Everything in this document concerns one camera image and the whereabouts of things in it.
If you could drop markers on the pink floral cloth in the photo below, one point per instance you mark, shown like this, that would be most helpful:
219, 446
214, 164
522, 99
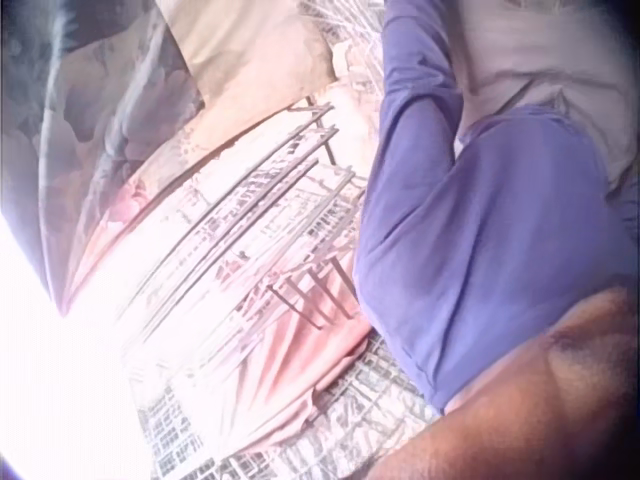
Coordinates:
295, 370

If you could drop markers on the grey patterned white sheet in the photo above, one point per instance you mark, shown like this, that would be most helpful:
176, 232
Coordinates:
370, 400

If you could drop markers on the beige pillow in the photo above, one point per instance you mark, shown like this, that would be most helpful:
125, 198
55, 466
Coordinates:
250, 55

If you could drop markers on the grey floral blanket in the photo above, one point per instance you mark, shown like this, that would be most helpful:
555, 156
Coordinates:
100, 110

